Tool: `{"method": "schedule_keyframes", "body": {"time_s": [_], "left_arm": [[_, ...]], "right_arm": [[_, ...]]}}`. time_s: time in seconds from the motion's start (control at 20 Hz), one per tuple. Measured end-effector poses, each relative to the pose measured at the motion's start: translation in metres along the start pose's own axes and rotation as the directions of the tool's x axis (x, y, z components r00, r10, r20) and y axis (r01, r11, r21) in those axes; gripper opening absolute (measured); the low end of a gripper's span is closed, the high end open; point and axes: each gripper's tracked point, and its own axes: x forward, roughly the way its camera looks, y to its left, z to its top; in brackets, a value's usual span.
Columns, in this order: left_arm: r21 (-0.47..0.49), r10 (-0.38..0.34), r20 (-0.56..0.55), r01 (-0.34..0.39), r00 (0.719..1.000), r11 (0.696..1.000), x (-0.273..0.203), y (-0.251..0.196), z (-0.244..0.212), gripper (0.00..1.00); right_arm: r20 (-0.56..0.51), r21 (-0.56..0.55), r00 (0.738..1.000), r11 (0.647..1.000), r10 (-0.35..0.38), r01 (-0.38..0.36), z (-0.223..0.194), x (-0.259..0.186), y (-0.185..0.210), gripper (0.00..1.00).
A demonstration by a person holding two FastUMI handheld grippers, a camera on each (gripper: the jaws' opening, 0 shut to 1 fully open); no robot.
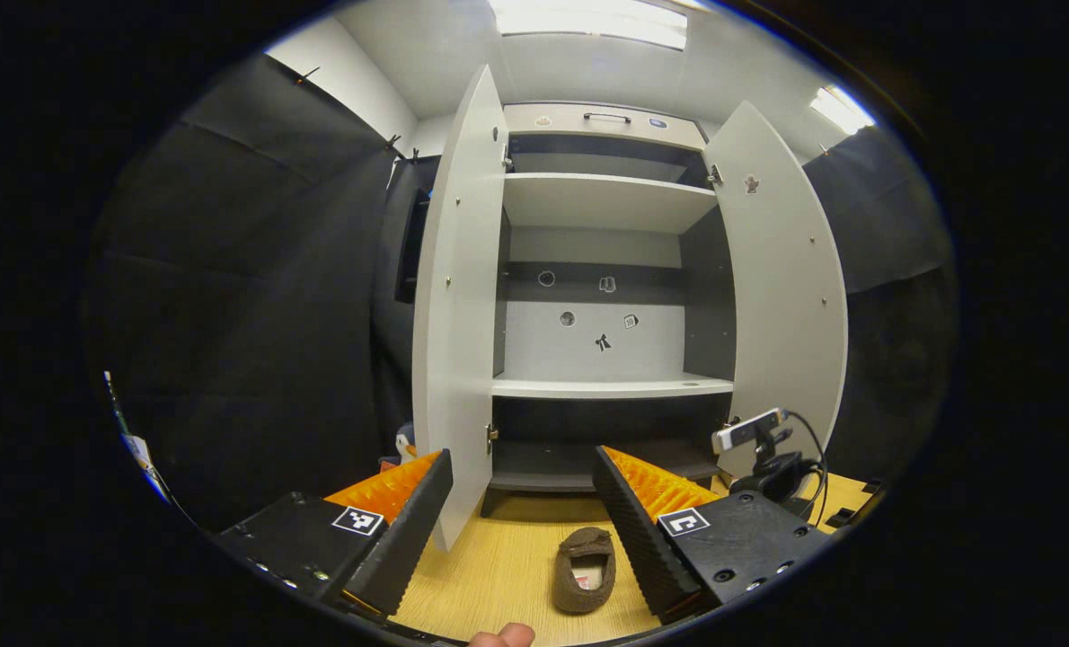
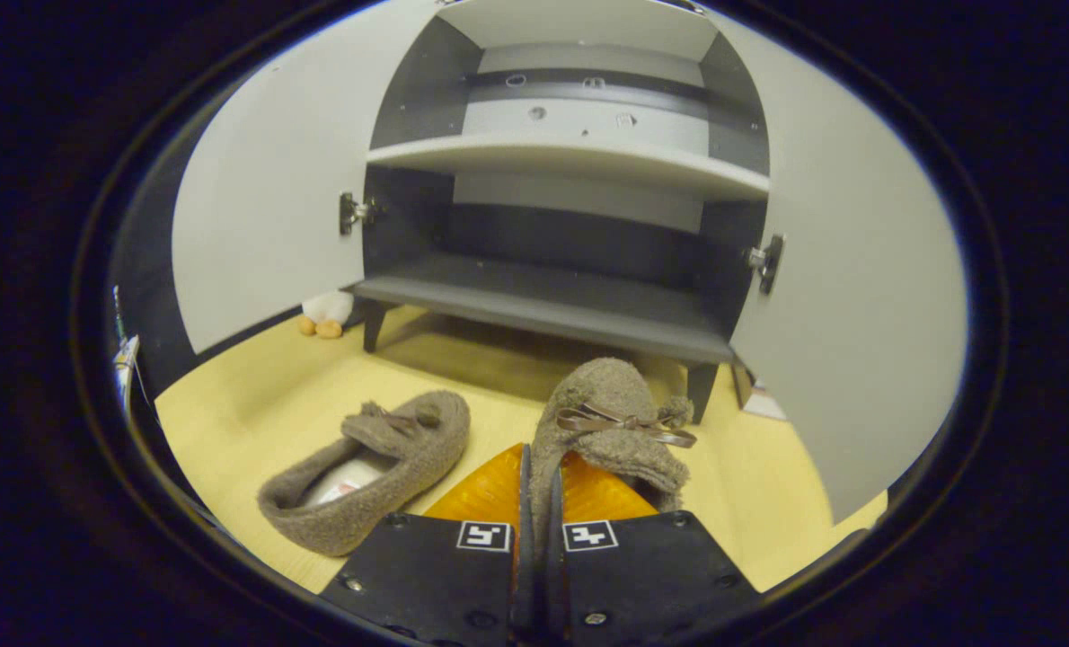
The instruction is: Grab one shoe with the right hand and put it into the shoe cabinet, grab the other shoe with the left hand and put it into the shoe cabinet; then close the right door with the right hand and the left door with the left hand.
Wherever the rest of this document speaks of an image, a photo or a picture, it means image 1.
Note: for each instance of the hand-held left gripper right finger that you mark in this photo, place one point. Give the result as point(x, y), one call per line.
point(642, 539)

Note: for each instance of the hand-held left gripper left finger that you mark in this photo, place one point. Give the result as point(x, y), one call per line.
point(409, 539)

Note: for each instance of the brown slipper shoe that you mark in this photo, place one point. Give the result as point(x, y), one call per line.
point(581, 595)

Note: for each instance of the white shoe cabinet door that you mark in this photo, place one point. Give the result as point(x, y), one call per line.
point(458, 314)
point(786, 296)

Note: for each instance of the white shoe cabinet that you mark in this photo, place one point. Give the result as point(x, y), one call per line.
point(606, 202)

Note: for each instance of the small black block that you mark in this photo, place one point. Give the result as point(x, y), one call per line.
point(842, 518)

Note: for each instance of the black backdrop cloth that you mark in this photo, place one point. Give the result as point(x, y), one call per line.
point(894, 225)
point(247, 314)

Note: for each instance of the small ceiling light panel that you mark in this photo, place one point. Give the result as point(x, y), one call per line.
point(842, 110)

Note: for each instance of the large ceiling light panel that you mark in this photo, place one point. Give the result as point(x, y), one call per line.
point(588, 20)

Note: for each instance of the black hanging frame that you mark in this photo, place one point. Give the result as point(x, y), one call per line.
point(411, 247)

